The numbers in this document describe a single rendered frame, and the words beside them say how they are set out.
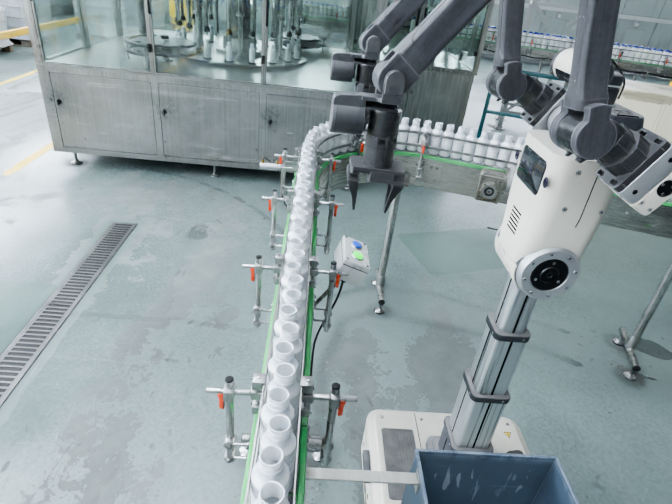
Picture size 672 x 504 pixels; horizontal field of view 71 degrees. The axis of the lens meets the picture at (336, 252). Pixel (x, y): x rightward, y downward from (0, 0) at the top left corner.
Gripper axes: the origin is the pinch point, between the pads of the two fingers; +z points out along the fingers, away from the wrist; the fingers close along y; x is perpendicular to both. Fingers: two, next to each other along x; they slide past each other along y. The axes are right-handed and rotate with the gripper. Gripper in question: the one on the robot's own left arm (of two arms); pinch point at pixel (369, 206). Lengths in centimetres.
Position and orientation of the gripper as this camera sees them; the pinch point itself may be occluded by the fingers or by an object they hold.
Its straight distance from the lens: 95.8
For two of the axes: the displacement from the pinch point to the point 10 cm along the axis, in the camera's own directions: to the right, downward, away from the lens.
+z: -1.2, 8.6, 5.0
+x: -0.1, -5.1, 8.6
